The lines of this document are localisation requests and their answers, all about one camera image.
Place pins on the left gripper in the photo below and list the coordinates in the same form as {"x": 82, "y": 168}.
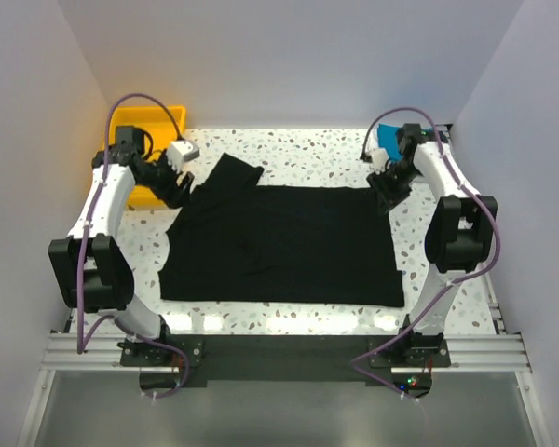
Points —
{"x": 175, "y": 196}

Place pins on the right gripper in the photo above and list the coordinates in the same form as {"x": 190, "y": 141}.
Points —
{"x": 387, "y": 196}

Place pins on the black t shirt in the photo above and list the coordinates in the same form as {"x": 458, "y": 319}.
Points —
{"x": 240, "y": 240}

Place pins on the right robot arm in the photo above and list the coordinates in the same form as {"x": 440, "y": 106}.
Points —
{"x": 428, "y": 316}

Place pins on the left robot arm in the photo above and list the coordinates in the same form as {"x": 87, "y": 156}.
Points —
{"x": 93, "y": 274}

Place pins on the folded blue t shirt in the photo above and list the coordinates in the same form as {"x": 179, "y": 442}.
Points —
{"x": 386, "y": 137}

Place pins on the yellow plastic tray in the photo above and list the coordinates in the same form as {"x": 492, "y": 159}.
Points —
{"x": 154, "y": 121}

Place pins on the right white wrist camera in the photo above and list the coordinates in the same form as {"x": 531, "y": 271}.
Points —
{"x": 378, "y": 158}

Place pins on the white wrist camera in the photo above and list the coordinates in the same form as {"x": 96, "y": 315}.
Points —
{"x": 180, "y": 152}
{"x": 378, "y": 158}

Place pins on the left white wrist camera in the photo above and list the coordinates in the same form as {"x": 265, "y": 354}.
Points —
{"x": 180, "y": 152}

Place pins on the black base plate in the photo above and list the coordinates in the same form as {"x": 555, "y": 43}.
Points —
{"x": 197, "y": 360}

